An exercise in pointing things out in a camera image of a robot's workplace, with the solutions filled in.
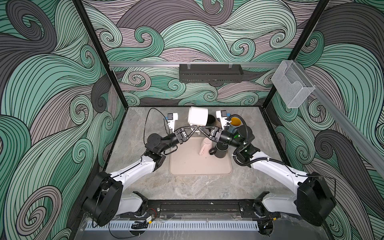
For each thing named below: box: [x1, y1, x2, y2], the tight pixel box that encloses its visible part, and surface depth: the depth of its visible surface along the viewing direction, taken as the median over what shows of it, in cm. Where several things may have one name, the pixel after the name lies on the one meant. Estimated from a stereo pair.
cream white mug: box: [188, 106, 209, 126], surface depth 65 cm
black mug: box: [209, 141, 229, 159], surface depth 87 cm
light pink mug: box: [199, 137, 212, 156], surface depth 90 cm
